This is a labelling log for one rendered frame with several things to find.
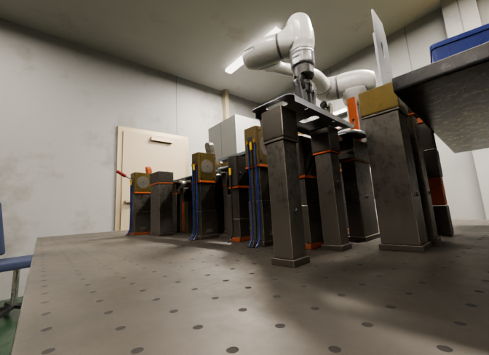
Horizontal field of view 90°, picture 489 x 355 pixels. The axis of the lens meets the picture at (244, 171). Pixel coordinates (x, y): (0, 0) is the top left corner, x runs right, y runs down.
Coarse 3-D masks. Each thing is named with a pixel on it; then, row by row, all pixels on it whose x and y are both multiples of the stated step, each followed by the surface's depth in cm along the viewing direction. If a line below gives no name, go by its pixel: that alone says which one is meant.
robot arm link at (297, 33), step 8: (296, 16) 89; (304, 16) 89; (288, 24) 91; (296, 24) 88; (304, 24) 88; (280, 32) 92; (288, 32) 89; (296, 32) 88; (304, 32) 87; (312, 32) 89; (280, 40) 91; (288, 40) 89; (296, 40) 88; (304, 40) 87; (312, 40) 88; (280, 48) 92; (288, 48) 90; (296, 48) 88; (312, 48) 89; (280, 56) 94; (288, 56) 94
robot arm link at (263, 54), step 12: (264, 36) 95; (252, 48) 96; (264, 48) 93; (276, 48) 92; (252, 60) 97; (264, 60) 96; (276, 60) 96; (276, 72) 110; (288, 72) 112; (324, 84) 127
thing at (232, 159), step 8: (232, 160) 84; (240, 160) 85; (232, 168) 84; (240, 168) 84; (232, 176) 84; (240, 176) 83; (248, 176) 86; (232, 184) 83; (240, 184) 83; (248, 184) 85; (232, 192) 85; (240, 192) 83; (248, 192) 86; (232, 200) 84; (240, 200) 82; (248, 200) 85; (232, 208) 82; (240, 208) 82; (248, 208) 84; (232, 216) 82; (240, 216) 81; (248, 216) 84; (232, 224) 81; (240, 224) 80; (248, 224) 83; (232, 232) 81; (240, 232) 80; (248, 232) 82; (232, 240) 81; (240, 240) 79; (248, 240) 81
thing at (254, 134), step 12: (252, 132) 72; (252, 144) 71; (252, 156) 71; (264, 156) 71; (252, 168) 70; (264, 168) 71; (252, 180) 72; (264, 180) 71; (252, 192) 71; (264, 192) 70; (252, 204) 69; (264, 204) 68; (252, 216) 69; (264, 216) 68; (252, 228) 68; (264, 228) 67; (252, 240) 67; (264, 240) 66
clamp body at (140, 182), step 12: (132, 180) 143; (144, 180) 145; (132, 192) 143; (144, 192) 144; (132, 204) 143; (144, 204) 143; (132, 216) 140; (144, 216) 142; (132, 228) 139; (144, 228) 141
